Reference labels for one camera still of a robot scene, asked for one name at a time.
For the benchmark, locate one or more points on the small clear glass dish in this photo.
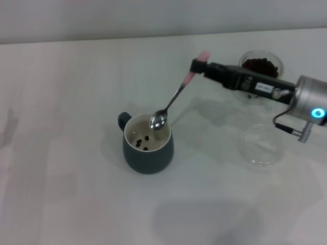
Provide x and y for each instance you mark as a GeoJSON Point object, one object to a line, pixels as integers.
{"type": "Point", "coordinates": [263, 153]}

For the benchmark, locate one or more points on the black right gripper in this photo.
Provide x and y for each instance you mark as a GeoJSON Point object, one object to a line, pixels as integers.
{"type": "Point", "coordinates": [255, 83]}

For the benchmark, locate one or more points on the clear glass saucer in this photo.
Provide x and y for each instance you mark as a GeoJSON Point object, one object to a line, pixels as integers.
{"type": "Point", "coordinates": [241, 98]}

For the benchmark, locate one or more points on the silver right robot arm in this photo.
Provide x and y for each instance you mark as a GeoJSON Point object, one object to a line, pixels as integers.
{"type": "Point", "coordinates": [306, 97]}

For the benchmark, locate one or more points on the pile of coffee beans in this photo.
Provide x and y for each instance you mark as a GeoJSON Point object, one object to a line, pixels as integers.
{"type": "Point", "coordinates": [258, 63]}

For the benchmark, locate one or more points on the dark green ceramic mug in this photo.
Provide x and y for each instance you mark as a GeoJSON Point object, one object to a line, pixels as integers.
{"type": "Point", "coordinates": [148, 160]}

